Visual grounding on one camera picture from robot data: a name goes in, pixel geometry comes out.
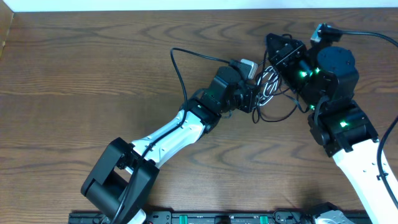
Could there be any black USB cable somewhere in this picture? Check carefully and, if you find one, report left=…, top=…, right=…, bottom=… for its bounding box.
left=251, top=34, right=310, bottom=124

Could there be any white USB cable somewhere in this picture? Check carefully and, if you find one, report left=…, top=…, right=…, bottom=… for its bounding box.
left=256, top=65, right=281, bottom=106

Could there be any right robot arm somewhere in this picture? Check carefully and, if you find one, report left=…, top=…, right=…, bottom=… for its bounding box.
left=265, top=34, right=397, bottom=223

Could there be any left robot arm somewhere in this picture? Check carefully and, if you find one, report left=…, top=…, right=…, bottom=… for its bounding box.
left=81, top=65, right=258, bottom=223

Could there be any cardboard panel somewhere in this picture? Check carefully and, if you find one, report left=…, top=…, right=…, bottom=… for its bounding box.
left=0, top=0, right=14, bottom=55

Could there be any left camera cable black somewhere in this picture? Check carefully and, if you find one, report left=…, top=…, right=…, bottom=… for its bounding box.
left=110, top=47, right=243, bottom=224

